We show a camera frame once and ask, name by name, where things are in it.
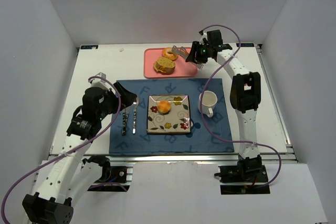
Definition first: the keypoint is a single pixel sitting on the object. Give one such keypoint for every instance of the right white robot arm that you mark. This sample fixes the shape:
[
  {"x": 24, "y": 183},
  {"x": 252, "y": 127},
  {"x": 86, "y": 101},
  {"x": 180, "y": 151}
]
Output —
[{"x": 245, "y": 92}]

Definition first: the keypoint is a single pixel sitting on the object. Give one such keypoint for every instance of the patterned handle spoon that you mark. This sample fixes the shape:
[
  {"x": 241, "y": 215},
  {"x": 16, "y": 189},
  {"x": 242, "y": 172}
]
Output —
[{"x": 135, "y": 105}]

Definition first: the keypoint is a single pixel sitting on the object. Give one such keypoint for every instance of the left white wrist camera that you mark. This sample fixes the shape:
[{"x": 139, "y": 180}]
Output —
[{"x": 100, "y": 81}]

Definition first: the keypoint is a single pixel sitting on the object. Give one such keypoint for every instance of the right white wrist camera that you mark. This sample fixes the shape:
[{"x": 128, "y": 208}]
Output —
[{"x": 203, "y": 40}]

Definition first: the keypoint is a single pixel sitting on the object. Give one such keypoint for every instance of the floral square plate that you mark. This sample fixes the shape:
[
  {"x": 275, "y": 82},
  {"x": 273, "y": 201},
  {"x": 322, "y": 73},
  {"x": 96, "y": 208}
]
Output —
[{"x": 177, "y": 121}]

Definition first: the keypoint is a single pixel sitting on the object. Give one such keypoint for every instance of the sandwich bread loaf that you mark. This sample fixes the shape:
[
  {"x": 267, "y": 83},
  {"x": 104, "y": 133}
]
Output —
[{"x": 164, "y": 66}]

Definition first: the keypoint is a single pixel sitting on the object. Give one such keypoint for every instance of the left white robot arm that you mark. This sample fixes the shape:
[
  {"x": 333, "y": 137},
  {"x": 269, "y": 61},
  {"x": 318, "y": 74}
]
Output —
[{"x": 71, "y": 174}]

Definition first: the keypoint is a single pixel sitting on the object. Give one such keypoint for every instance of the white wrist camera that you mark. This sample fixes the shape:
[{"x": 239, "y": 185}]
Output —
[
  {"x": 203, "y": 40},
  {"x": 100, "y": 81}
]

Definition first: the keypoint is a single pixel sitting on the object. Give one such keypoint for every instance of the metal serving tongs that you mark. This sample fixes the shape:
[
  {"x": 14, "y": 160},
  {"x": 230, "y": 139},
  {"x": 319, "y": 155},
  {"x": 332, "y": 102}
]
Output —
[{"x": 182, "y": 52}]

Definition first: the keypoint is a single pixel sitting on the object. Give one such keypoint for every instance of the aluminium frame rail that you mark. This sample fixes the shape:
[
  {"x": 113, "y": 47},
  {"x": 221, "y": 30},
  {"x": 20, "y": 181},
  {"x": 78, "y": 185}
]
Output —
[{"x": 199, "y": 158}]

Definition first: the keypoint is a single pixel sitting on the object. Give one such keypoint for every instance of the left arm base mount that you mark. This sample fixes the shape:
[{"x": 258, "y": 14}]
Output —
[{"x": 113, "y": 178}]

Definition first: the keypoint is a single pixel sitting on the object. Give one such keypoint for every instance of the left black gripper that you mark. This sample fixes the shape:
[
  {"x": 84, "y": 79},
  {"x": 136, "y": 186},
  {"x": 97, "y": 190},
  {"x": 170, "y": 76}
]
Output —
[{"x": 118, "y": 97}]

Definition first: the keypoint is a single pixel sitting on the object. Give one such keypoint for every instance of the small round bread roll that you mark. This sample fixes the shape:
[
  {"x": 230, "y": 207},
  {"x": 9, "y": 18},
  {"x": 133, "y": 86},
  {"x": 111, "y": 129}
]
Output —
[{"x": 164, "y": 107}]

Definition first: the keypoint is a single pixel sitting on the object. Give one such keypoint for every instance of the white ceramic mug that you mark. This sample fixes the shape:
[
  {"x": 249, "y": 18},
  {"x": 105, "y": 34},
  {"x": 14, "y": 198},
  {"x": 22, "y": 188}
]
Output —
[{"x": 208, "y": 103}]

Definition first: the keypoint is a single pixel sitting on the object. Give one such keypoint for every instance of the patterned handle fork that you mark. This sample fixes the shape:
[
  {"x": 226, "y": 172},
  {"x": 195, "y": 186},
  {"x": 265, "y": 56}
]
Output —
[{"x": 124, "y": 122}]

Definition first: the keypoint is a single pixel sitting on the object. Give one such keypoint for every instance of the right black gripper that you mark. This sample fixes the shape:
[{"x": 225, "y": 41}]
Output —
[{"x": 194, "y": 54}]

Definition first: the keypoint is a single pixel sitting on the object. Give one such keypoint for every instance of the blue letter placemat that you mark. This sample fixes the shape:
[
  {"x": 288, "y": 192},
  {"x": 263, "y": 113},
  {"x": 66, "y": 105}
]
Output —
[{"x": 208, "y": 135}]

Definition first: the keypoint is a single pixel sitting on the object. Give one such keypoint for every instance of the pink serving tray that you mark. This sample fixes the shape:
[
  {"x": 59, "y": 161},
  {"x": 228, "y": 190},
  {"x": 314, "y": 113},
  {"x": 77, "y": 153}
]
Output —
[{"x": 182, "y": 69}]

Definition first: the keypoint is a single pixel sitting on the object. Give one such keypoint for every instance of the ring bagel bread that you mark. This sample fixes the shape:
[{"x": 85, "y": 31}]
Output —
[{"x": 168, "y": 53}]

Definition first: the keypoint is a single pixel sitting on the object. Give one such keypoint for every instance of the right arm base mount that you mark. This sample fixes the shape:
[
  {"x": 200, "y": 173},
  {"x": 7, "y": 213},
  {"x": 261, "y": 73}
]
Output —
[{"x": 232, "y": 183}]

